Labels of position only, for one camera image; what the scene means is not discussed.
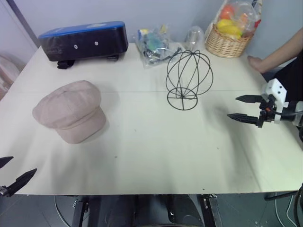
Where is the person's bare hand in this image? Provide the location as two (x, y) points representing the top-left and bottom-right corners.
(247, 55), (270, 73)

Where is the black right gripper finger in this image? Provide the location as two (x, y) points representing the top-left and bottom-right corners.
(227, 113), (259, 127)
(235, 95), (263, 104)

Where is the person's black clothing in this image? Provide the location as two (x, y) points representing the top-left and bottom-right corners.
(274, 56), (303, 104)

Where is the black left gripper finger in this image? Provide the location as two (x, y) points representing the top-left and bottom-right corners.
(0, 156), (14, 169)
(5, 168), (38, 198)

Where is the black metal table leg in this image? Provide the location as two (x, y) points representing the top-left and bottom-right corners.
(71, 194), (90, 227)
(198, 193), (221, 227)

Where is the orange toy fruit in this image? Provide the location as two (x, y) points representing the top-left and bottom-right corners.
(218, 4), (234, 20)

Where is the black strap of box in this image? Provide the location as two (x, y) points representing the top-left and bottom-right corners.
(56, 60), (76, 70)

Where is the clear bag of toy fruit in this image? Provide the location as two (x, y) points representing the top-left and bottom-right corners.
(212, 0), (263, 40)

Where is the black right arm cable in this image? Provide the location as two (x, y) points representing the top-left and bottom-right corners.
(293, 181), (303, 227)

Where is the yellow toy fruit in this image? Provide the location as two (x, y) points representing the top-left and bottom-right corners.
(216, 19), (243, 40)

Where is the black wire head stand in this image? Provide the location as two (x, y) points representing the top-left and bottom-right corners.
(165, 49), (214, 111)

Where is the beige round object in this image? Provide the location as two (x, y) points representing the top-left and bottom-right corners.
(0, 54), (27, 101)

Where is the white floor cable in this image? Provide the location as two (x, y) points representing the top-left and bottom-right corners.
(54, 194), (73, 227)

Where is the clear plastic dome cup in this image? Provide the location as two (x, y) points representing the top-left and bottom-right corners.
(184, 26), (205, 50)

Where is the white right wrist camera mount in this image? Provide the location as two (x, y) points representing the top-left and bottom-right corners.
(261, 79), (289, 125)

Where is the clear bag of small parts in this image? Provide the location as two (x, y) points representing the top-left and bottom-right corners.
(135, 23), (186, 70)

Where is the woven wicker basket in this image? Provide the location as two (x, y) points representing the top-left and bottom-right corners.
(205, 23), (254, 58)

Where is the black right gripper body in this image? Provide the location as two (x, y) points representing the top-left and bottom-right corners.
(256, 94), (277, 130)

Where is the black box with blue lid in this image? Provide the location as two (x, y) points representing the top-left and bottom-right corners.
(38, 20), (129, 63)

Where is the beige newsboy cap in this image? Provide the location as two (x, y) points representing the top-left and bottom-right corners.
(32, 80), (107, 145)

